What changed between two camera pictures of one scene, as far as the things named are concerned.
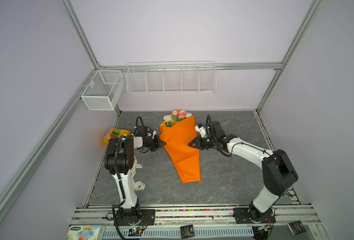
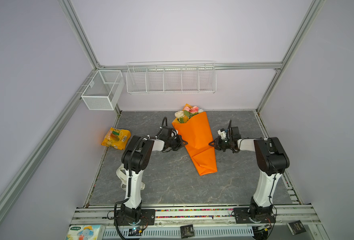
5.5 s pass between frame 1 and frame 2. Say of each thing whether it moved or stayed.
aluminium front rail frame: stayed
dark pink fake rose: moved
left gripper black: moved
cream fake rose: moved
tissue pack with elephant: stayed
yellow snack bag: stayed
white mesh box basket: stayed
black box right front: stayed
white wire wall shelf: stayed
